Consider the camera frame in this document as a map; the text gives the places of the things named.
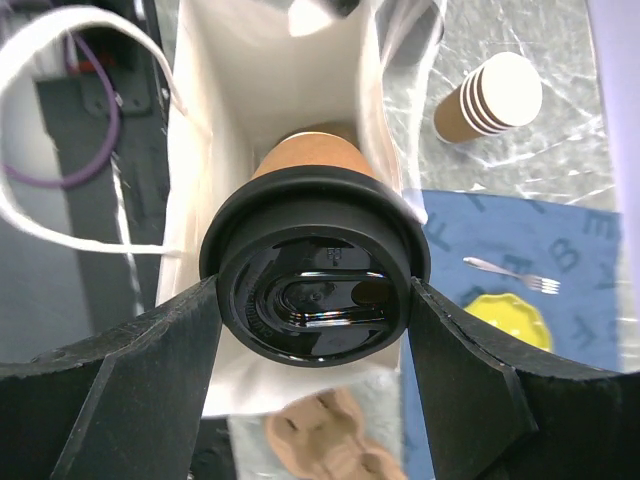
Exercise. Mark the yellow plate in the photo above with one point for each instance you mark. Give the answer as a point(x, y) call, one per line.
point(514, 316)

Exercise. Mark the black cup lid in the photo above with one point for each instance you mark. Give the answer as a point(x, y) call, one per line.
point(314, 265)

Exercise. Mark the blue letter-print cloth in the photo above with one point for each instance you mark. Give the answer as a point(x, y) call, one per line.
point(577, 247)

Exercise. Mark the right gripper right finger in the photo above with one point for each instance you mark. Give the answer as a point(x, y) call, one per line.
point(497, 408)

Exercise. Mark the light blue paper bag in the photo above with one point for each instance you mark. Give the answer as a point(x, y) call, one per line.
point(246, 75)

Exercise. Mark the stack of brown paper cups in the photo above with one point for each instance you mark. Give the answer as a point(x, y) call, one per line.
point(503, 93)

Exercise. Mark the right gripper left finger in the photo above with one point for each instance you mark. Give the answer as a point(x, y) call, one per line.
point(125, 404)

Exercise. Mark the silver fork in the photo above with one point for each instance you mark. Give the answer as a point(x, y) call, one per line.
point(533, 282)

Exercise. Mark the single brown paper cup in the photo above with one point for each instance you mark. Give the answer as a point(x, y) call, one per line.
point(314, 148)

